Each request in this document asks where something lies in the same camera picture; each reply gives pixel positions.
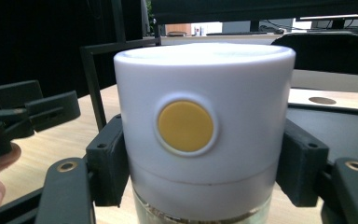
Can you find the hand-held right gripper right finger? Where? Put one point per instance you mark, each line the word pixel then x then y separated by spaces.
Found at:
pixel 304 168

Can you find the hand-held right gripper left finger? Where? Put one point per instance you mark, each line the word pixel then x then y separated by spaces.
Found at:
pixel 105 168

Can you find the glass jar with white lid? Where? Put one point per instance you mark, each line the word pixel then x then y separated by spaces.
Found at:
pixel 205 124

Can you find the black table grommet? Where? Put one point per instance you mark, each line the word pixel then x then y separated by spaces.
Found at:
pixel 322 100

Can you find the black chair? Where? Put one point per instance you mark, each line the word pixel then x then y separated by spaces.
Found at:
pixel 329 53

